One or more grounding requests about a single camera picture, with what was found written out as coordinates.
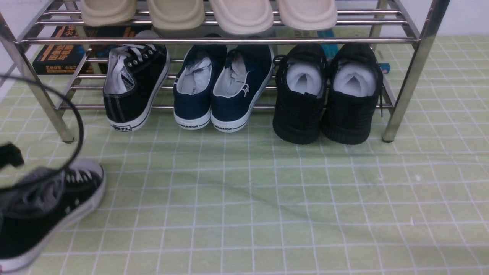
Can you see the black knit sneaker left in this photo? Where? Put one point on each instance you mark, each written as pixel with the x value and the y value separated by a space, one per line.
pixel 301 82

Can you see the black knit sneaker right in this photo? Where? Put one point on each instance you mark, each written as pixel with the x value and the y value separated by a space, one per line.
pixel 355 90

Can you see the beige slipper far left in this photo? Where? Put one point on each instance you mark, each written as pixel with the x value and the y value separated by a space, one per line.
pixel 96 13

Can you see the green checkered table cloth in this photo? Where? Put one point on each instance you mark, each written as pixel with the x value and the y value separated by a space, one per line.
pixel 205 202

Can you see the black knit sneaker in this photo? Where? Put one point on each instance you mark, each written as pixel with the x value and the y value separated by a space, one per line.
pixel 355 90
pixel 301 82

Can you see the silver metal shoe rack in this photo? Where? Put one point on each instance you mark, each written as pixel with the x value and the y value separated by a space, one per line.
pixel 391 24

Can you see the navy canvas sneaker right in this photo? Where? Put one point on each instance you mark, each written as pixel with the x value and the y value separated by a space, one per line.
pixel 247 71

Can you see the navy canvas sneaker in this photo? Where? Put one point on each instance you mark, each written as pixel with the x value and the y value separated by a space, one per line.
pixel 247 71
pixel 194 84

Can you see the black orange book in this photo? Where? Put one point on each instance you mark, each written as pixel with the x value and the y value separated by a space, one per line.
pixel 64 59

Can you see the beige slipper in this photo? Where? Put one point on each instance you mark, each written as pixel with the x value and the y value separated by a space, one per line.
pixel 176 14
pixel 96 13

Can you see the cream slipper far right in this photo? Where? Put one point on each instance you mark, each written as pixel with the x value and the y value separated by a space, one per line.
pixel 308 14

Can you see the navy canvas sneaker left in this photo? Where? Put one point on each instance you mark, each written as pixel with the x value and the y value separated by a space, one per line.
pixel 194 84

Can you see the cream slipper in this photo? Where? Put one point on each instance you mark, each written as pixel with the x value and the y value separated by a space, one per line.
pixel 243 17
pixel 308 14

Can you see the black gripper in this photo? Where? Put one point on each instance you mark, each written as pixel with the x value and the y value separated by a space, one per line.
pixel 10 155

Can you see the black canvas sneaker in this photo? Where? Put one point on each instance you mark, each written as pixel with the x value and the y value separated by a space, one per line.
pixel 135 75
pixel 31 215

